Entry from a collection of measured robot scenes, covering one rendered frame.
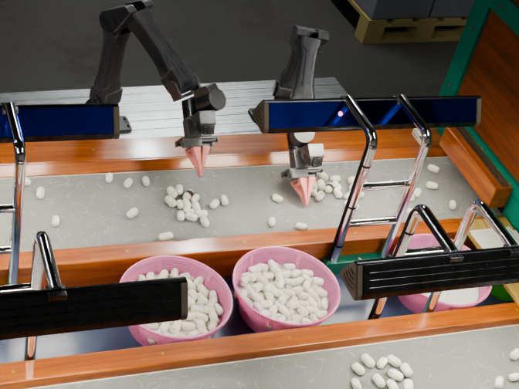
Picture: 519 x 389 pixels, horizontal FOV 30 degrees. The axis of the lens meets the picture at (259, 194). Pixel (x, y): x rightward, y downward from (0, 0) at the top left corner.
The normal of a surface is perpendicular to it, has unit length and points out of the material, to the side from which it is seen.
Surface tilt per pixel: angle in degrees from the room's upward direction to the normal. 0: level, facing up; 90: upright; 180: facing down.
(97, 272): 90
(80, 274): 90
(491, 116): 90
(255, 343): 0
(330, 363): 0
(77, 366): 0
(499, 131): 90
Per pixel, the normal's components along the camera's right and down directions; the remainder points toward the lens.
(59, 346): 0.20, -0.77
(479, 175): -0.92, 0.06
